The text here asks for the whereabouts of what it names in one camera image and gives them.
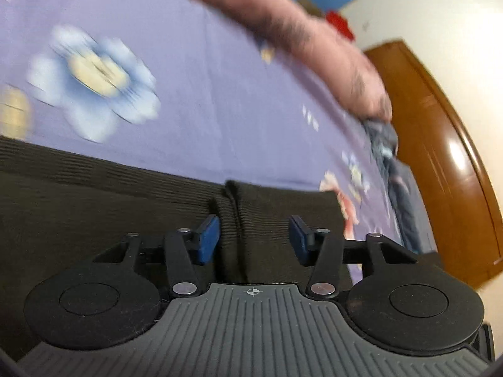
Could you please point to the pink quilt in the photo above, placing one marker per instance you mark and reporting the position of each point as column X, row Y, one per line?
column 322, row 47

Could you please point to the wooden headboard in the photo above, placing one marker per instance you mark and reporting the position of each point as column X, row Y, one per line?
column 444, row 165

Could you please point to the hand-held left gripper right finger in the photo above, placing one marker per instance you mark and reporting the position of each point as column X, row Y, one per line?
column 298, row 240

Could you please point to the purple floral bedsheet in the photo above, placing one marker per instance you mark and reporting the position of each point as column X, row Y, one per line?
column 216, row 86

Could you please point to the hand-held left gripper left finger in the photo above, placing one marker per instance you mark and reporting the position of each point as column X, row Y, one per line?
column 208, row 240

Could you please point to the black pants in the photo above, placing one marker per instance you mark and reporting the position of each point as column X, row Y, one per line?
column 78, row 212

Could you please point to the red wall ornament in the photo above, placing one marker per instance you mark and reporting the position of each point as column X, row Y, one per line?
column 340, row 23

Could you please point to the grey-blue blanket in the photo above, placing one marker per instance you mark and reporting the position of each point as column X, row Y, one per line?
column 404, row 196

